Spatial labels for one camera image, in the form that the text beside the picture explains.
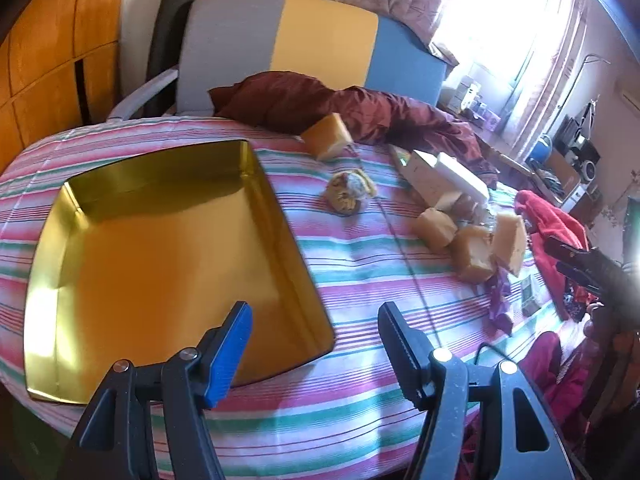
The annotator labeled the purple snack packet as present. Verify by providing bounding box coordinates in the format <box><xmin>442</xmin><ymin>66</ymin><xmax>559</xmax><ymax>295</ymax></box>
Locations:
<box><xmin>484</xmin><ymin>268</ymin><xmax>514</xmax><ymax>336</ymax></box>

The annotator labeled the pale yellow sponge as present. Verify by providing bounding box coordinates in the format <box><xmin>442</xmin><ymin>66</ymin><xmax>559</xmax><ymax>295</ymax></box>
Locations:
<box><xmin>491</xmin><ymin>214</ymin><xmax>527</xmax><ymax>276</ymax></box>

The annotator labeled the tall cream medicine box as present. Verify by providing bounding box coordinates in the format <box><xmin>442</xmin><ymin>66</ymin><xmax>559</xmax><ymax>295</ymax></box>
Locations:
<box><xmin>388</xmin><ymin>145</ymin><xmax>462</xmax><ymax>212</ymax></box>

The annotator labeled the brown sponge block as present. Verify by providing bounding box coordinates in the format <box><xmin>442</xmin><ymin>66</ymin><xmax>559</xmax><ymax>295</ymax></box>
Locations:
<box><xmin>449</xmin><ymin>226</ymin><xmax>496</xmax><ymax>284</ymax></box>

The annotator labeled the yellow sponge block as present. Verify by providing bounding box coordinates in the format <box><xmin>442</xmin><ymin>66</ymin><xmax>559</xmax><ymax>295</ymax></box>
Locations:
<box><xmin>412</xmin><ymin>208</ymin><xmax>458</xmax><ymax>252</ymax></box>

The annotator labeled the white soap box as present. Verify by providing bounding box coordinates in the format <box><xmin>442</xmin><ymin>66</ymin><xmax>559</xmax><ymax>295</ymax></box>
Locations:
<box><xmin>434</xmin><ymin>152</ymin><xmax>489</xmax><ymax>206</ymax></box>

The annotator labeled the striped tablecloth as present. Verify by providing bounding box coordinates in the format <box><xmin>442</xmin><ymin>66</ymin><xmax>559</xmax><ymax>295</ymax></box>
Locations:
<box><xmin>1</xmin><ymin>117</ymin><xmax>584</xmax><ymax>479</ymax></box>

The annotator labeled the red cloth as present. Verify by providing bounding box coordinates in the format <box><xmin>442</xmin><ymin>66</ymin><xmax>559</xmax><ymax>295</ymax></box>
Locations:
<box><xmin>514</xmin><ymin>188</ymin><xmax>591</xmax><ymax>321</ymax></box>

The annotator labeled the gold metal tray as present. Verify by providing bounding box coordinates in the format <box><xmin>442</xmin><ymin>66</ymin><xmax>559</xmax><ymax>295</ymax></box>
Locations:
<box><xmin>23</xmin><ymin>140</ymin><xmax>335</xmax><ymax>404</ymax></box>

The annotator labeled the cluttered side desk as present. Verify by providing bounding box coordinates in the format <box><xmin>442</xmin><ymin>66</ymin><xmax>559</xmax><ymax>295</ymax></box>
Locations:
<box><xmin>439</xmin><ymin>74</ymin><xmax>612</xmax><ymax>221</ymax></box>

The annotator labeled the yellow patterned sock ball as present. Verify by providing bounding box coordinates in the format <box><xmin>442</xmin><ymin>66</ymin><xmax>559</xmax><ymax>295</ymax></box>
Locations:
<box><xmin>323</xmin><ymin>169</ymin><xmax>378</xmax><ymax>216</ymax></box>

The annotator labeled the maroon jacket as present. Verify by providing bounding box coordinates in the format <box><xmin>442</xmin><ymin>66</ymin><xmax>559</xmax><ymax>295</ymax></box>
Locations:
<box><xmin>208</xmin><ymin>72</ymin><xmax>498</xmax><ymax>190</ymax></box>

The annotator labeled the grey yellow blue chair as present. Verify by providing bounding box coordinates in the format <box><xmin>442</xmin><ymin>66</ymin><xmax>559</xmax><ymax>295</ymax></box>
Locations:
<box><xmin>108</xmin><ymin>0</ymin><xmax>447</xmax><ymax>120</ymax></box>

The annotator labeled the wooden wardrobe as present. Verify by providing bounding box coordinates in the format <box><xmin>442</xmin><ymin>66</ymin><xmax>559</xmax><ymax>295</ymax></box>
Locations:
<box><xmin>1</xmin><ymin>0</ymin><xmax>122</xmax><ymax>167</ymax></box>

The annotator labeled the black rolled mat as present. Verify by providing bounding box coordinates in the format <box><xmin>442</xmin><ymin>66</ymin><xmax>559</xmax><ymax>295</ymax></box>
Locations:
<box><xmin>144</xmin><ymin>0</ymin><xmax>204</xmax><ymax>118</ymax></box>

